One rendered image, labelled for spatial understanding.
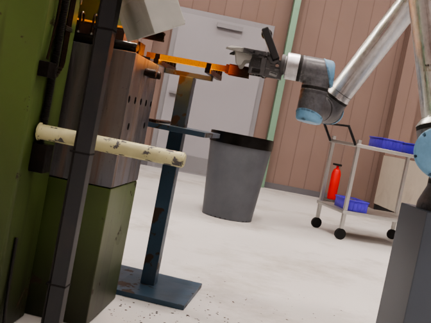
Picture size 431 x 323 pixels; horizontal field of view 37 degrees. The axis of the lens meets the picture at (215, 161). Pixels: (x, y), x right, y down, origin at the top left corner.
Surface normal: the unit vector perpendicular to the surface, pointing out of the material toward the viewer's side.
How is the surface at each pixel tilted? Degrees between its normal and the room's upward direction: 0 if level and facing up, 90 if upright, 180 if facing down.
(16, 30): 90
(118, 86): 90
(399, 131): 90
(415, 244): 90
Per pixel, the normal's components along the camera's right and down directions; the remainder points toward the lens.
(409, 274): -0.98, -0.18
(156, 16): 0.32, 0.12
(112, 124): -0.11, 0.04
